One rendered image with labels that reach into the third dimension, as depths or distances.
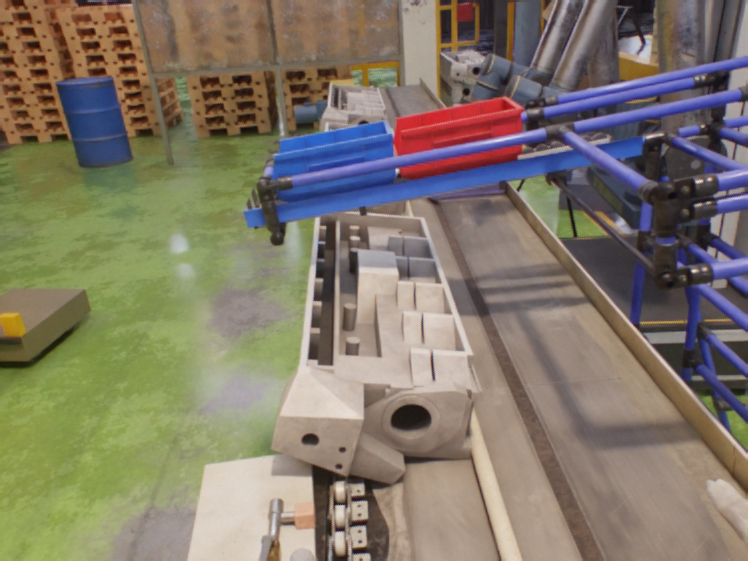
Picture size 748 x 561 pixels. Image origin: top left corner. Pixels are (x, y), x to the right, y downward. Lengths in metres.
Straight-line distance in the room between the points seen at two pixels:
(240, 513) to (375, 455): 0.27
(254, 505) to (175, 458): 1.53
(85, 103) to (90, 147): 0.46
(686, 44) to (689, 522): 1.57
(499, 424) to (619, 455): 0.25
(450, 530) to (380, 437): 0.22
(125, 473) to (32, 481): 0.35
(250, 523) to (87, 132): 6.93
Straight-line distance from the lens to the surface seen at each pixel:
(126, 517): 2.64
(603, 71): 3.40
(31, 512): 2.84
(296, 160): 1.59
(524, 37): 12.20
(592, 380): 1.70
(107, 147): 7.97
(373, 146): 1.58
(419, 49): 7.28
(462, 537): 1.28
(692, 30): 2.47
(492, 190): 3.00
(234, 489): 1.35
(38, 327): 3.78
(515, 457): 1.44
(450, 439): 1.39
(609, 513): 1.35
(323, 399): 1.25
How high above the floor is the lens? 1.67
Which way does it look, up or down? 25 degrees down
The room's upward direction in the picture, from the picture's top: 5 degrees counter-clockwise
